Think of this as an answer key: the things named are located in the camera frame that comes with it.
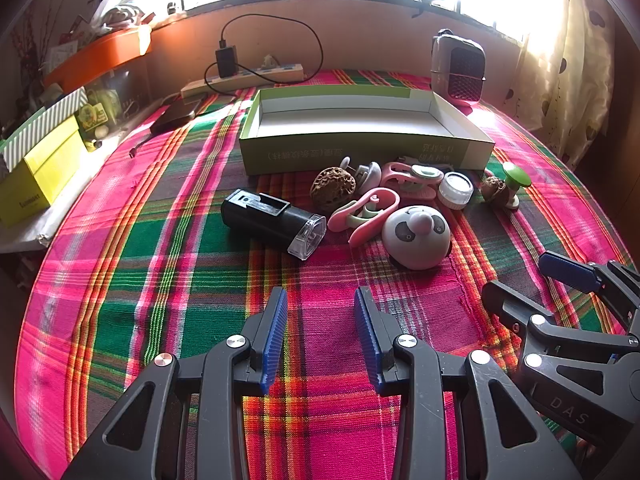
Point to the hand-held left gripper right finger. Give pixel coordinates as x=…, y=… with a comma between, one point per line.
x=367, y=340

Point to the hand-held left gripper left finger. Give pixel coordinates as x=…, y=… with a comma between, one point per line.
x=275, y=340

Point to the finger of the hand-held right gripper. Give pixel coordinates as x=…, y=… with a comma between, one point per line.
x=570, y=269
x=510, y=302

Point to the green mushroom-shaped massager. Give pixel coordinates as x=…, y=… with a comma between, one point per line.
x=517, y=177

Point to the grey panda toy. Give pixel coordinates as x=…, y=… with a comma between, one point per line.
x=417, y=237

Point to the black flashlight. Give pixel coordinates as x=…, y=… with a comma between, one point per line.
x=265, y=217

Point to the pink plastic clip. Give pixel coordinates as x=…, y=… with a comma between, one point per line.
x=365, y=212
x=407, y=175

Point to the pitted brown walnut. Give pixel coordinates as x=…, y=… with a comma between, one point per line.
x=334, y=187

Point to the shallow green white cardboard box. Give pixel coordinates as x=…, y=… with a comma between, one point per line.
x=350, y=110

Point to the small white round jar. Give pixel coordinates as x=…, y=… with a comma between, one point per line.
x=455, y=189

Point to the pink green plaid tablecloth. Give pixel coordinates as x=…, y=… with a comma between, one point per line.
x=150, y=260

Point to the small white grey plastic gadget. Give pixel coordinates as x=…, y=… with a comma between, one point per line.
x=362, y=170

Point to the cream dotted curtain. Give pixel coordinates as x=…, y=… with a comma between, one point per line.
x=570, y=60

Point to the grey portable heater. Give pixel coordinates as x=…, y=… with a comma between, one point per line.
x=457, y=67

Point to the black phone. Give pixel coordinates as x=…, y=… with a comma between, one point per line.
x=175, y=116

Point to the beige power strip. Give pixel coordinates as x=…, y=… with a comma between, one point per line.
x=260, y=77

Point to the white plug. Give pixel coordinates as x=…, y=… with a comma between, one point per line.
x=268, y=61

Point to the black power adapter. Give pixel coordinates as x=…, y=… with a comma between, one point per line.
x=226, y=61

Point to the green labelled jar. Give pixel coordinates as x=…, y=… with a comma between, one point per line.
x=95, y=112

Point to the black window latch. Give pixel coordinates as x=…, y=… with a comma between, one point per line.
x=430, y=4

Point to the yellow striped box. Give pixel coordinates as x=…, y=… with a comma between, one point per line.
x=45, y=120

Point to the orange box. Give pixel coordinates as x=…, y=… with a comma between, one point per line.
x=95, y=57

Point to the white plastic bag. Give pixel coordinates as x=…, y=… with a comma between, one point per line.
x=117, y=5

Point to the dried branches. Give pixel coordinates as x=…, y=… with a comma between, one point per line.
x=30, y=35

